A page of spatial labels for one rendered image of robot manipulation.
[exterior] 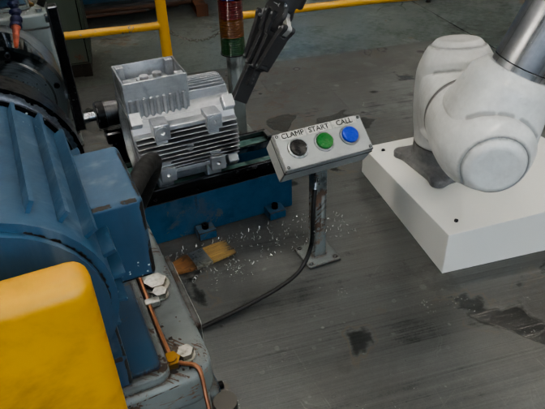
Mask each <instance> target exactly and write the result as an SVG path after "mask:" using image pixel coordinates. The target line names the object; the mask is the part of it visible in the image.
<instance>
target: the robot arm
mask: <svg viewBox="0 0 545 409"><path fill-rule="evenodd" d="M306 1H307V0H268V1H267V2H266V4H265V8H263V9H261V8H259V7H257V8H256V10H255V19H254V22H253V24H252V27H251V32H250V35H249V37H248V40H247V44H246V47H245V50H244V53H243V57H244V58H245V59H246V61H245V63H246V64H245V66H244V68H243V70H242V73H241V75H240V77H239V79H238V82H237V84H236V86H235V88H234V91H233V93H232V95H233V98H234V100H235V101H240V102H242V103H245V104H247V102H248V99H249V97H250V95H251V93H252V91H253V88H254V87H255V84H256V82H257V80H258V78H259V76H260V73H261V72H263V71H264V72H269V70H270V68H271V67H272V65H273V64H274V62H275V61H276V59H277V57H278V55H279V54H280V52H281V51H282V49H283V48H284V46H285V44H286V42H287V41H288V40H289V39H290V38H291V37H292V36H293V35H294V34H295V28H292V27H291V21H292V19H293V18H294V11H295V10H296V9H298V10H302V9H303V7H304V5H305V3H306ZM413 123H414V130H413V136H414V141H413V144H412V145H407V146H402V147H397V148H395V149H394V150H393V156H394V157H395V158H398V159H400V160H402V161H403V162H405V163H406V164H407V165H408V166H410V167H411V168H412V169H414V170H415V171H416V172H418V173H419V174H420V175H422V176H423V177H424V178H425V179H426V180H427V181H428V182H429V184H430V186H431V187H433V188H444V187H447V186H448V185H449V184H452V183H460V184H462V185H464V186H466V187H469V188H472V189H474V190H478V191H481V192H502V191H504V190H507V189H509V188H511V187H513V186H514V185H516V184H517V183H519V182H520V181H521V180H522V179H523V178H524V176H525V175H526V174H527V172H528V171H529V169H530V168H531V166H532V165H533V162H534V159H535V158H536V155H537V152H538V142H539V139H540V136H541V134H542V132H543V128H544V125H545V0H525V2H524V4H523V5H522V7H521V9H520V10H519V12H518V13H517V16H516V17H515V19H514V21H513V22H512V24H511V26H510V27H509V30H508V31H507V32H506V34H505V35H504V38H503V39H502V41H501V43H500V44H499V46H498V47H497V49H496V51H495V53H493V52H492V50H491V47H490V46H489V44H488V43H486V42H485V41H484V40H483V39H482V38H481V37H477V36H473V35H449V36H444V37H439V38H437V39H435V40H434V41H433V43H432V44H430V45H429V46H428V47H427V49H426V50H425V52H424V54H423V56H422V57H421V59H420V62H419V64H418V67H417V71H416V76H415V82H414V104H413Z"/></svg>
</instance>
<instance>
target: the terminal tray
mask: <svg viewBox="0 0 545 409"><path fill-rule="evenodd" d="M165 58H169V59H165ZM116 67H119V68H116ZM111 71H112V75H113V79H114V86H115V88H116V93H117V97H118V98H119V99H120V100H121V101H120V100H118V102H119V104H120V106H121V107H122V109H123V111H124V113H125V111H126V113H127V115H126V116H127V118H128V115H129V114H133V113H138V112H140V115H141V118H142V116H145V117H146V118H148V117H149V115H150V114H151V115H152V116H155V115H156V114H157V113H158V114H159V115H162V112H165V113H166V114H168V113H169V110H171V111H172V112H174V111H175V110H176V109H178V110H179V111H180V110H182V108H184V109H185V110H187V109H188V106H191V105H190V98H189V88H188V81H187V73H186V72H185V71H184V69H183V68H182V67H181V66H180V64H179V63H178V62H177V61H176V60H175V58H174V57H173V56H172V55H171V56H167V57H162V58H154V59H149V60H144V61H139V62H131V63H126V64H122V65H117V66H112V67H111ZM176 71H181V72H176ZM125 80H129V82H124V81H125ZM121 102H122V103H121ZM122 105H123V106H124V108H123V106H122ZM124 109H125V110H124ZM126 113H125V114H126Z"/></svg>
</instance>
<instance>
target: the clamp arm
mask: <svg viewBox="0 0 545 409"><path fill-rule="evenodd" d="M45 9H46V13H47V14H44V17H45V22H46V23H49V26H50V29H51V32H52V36H53V39H54V45H55V49H56V52H57V56H58V61H59V65H60V68H61V72H62V77H63V81H64V84H65V88H66V90H65V91H63V93H64V97H65V98H66V100H67V99H68V101H69V104H70V108H71V113H72V116H73V119H74V123H75V128H76V130H77V131H82V130H86V123H89V121H87V120H88V117H85V118H84V116H86V115H88V114H87V113H83V111H82V108H81V104H80V100H79V94H78V91H77V87H76V83H75V77H74V74H73V70H72V67H71V60H70V57H69V54H68V50H67V44H66V40H65V37H64V33H63V30H62V23H61V20H60V16H59V13H58V7H57V5H56V4H55V3H54V2H52V3H47V4H45ZM85 121H87V122H85Z"/></svg>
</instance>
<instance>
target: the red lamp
mask: <svg viewBox="0 0 545 409"><path fill-rule="evenodd" d="M217 5H218V15H219V17H218V18H219V19H222V20H236V19H241V18H242V17H243V12H242V0H236V1H231V2H224V1H220V0H217Z"/></svg>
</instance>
